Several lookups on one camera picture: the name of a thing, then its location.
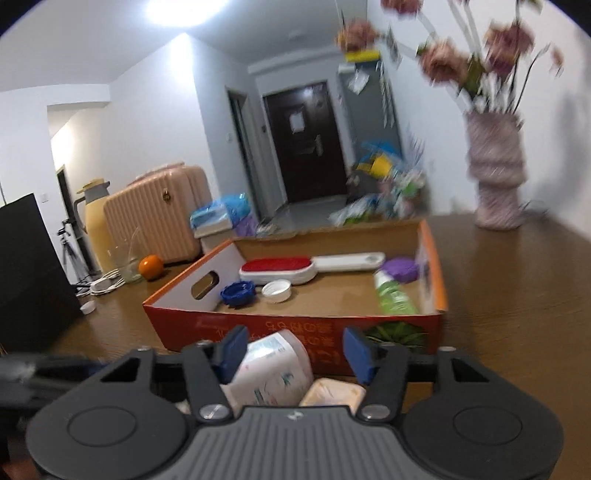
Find red cardboard box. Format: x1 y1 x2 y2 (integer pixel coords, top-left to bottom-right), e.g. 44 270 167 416
142 218 448 377

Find clear glass cup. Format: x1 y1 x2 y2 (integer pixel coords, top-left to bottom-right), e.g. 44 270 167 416
107 244 145 283

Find yellow thermos jug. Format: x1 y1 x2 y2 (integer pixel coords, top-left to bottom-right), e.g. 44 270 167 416
74 181 116 273

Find green spray bottle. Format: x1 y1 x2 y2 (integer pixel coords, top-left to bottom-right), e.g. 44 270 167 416
373 270 419 317

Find blue bottle cap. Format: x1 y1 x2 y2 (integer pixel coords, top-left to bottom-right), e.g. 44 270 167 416
220 280 257 306

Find dark side door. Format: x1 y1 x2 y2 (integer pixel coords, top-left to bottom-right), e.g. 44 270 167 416
227 87 259 217

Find grey refrigerator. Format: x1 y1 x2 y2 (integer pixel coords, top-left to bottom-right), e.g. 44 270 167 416
339 58 402 167

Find black paper bag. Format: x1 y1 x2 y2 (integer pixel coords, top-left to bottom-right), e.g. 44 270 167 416
0 194 83 352

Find dried pink roses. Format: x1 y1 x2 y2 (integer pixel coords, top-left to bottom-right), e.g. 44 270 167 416
335 0 566 116

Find white round lid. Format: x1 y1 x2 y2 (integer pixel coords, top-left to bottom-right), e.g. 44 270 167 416
261 281 293 304

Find pink textured vase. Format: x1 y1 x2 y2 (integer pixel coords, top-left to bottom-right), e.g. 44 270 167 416
464 111 529 230

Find purple round lid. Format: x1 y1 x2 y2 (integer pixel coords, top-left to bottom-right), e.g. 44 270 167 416
381 257 420 284

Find pile of colourful toys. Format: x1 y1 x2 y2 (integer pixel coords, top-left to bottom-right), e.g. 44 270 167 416
330 138 428 227

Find round ceiling light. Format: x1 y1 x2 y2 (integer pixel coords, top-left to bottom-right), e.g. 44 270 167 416
145 0 232 26

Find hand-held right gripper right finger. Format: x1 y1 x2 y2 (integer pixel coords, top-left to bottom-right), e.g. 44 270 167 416
342 327 490 422

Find white bin with blue bag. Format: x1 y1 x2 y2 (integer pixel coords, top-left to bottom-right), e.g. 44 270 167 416
190 195 252 252

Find white plastic bottle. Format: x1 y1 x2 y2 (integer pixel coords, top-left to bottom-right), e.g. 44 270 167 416
221 329 315 416

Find pink ribbed suitcase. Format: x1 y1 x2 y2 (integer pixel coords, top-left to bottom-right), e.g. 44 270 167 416
102 162 213 265

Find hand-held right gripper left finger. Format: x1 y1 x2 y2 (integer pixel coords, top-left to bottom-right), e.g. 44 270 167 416
99 325 250 423

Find black tripod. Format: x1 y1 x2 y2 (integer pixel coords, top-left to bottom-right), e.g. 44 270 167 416
56 220 88 283

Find dark entrance door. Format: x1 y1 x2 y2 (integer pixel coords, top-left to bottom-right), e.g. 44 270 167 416
262 82 349 204

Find red and white lint brush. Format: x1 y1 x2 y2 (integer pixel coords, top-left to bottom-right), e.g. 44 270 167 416
239 252 386 287

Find orange fruit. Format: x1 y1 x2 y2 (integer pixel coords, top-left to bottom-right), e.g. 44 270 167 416
138 255 165 281

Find small beige box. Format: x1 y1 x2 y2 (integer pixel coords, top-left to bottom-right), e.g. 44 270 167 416
299 377 367 414

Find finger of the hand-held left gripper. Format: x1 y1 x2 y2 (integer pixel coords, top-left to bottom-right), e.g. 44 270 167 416
37 354 109 381

